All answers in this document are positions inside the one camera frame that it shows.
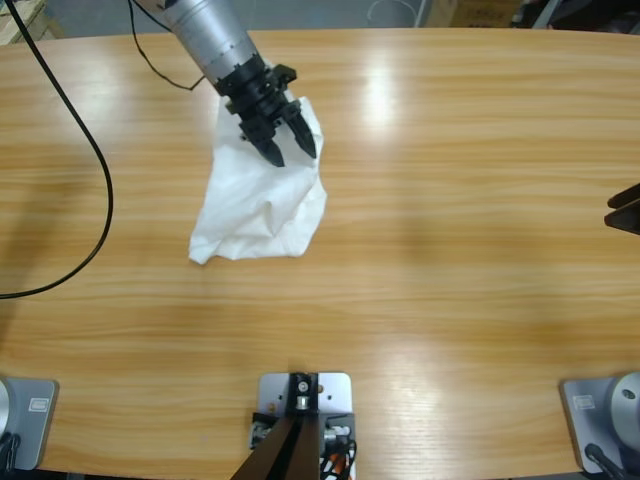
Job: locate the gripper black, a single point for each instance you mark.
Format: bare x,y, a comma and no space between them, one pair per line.
257,102

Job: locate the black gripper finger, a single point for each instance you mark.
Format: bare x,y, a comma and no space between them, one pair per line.
627,196
625,221

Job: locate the white t-shirt with small print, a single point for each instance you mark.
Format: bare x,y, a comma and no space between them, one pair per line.
260,210

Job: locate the black background equipment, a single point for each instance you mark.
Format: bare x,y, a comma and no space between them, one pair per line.
575,12

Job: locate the brown cardboard box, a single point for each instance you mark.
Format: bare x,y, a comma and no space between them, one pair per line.
480,12

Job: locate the white grey mounting plate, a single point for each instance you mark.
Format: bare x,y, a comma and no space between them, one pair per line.
270,395

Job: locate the wooden pallet stack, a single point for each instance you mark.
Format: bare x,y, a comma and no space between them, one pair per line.
35,25

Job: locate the black clamp with silver connector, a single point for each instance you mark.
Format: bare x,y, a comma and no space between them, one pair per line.
261,430
340,430

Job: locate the arm grey base plate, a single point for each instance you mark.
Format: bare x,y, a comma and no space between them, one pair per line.
625,405
37,425

